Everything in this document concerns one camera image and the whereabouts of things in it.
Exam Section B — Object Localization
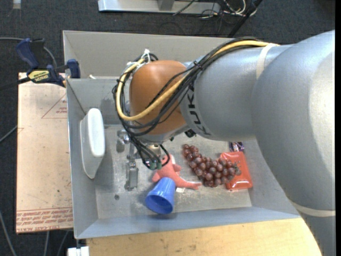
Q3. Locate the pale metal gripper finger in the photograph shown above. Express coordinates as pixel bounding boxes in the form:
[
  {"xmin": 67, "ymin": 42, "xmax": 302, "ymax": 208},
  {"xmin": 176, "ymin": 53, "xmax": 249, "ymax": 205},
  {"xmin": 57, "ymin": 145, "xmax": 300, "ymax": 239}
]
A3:
[
  {"xmin": 124, "ymin": 161, "xmax": 140, "ymax": 192},
  {"xmin": 116, "ymin": 129, "xmax": 131, "ymax": 154}
]

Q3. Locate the grey metal bin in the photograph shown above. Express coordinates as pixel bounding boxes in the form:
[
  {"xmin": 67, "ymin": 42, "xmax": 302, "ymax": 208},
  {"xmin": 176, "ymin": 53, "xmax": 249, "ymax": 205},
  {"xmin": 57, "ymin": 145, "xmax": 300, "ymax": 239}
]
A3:
[{"xmin": 62, "ymin": 30, "xmax": 302, "ymax": 240}]

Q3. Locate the pink toy animal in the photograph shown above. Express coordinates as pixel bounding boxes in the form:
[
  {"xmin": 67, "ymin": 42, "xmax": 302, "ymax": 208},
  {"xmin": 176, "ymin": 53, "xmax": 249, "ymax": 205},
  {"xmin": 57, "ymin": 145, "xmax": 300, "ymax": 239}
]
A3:
[{"xmin": 151, "ymin": 154, "xmax": 203, "ymax": 194}]

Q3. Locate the white plastic tray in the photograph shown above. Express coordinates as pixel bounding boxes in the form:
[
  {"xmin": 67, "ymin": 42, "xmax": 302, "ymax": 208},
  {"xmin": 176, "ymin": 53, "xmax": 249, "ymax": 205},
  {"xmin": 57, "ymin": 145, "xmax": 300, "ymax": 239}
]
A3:
[{"xmin": 79, "ymin": 107, "xmax": 106, "ymax": 180}]

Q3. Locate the blue plastic cup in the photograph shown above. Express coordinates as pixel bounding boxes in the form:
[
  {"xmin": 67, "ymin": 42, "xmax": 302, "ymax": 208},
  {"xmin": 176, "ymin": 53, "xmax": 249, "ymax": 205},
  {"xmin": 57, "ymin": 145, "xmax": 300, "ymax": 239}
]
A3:
[{"xmin": 144, "ymin": 177, "xmax": 177, "ymax": 215}]

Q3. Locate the purple toy grape bunch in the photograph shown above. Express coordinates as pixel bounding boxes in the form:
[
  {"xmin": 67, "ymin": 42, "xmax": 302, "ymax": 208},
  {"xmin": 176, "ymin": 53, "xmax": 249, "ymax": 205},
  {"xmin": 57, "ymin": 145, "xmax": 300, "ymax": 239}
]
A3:
[{"xmin": 182, "ymin": 143, "xmax": 242, "ymax": 188}]

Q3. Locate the brown cardboard board, red print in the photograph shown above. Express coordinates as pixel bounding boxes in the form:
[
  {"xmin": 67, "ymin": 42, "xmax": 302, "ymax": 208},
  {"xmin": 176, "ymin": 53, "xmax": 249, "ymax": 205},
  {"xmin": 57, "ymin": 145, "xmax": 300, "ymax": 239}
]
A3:
[{"xmin": 15, "ymin": 72, "xmax": 74, "ymax": 234}]

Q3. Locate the purple packet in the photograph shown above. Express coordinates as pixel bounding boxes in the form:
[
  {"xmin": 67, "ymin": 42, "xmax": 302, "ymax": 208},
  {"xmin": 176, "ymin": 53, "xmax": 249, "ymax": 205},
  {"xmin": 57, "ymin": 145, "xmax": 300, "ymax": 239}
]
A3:
[{"xmin": 229, "ymin": 141, "xmax": 246, "ymax": 153}]

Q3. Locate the orange-red packet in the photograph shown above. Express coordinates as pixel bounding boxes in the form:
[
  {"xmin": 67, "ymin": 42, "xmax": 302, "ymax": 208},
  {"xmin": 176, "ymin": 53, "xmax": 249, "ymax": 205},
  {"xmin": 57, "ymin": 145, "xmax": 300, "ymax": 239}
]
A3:
[{"xmin": 219, "ymin": 151, "xmax": 254, "ymax": 191}]

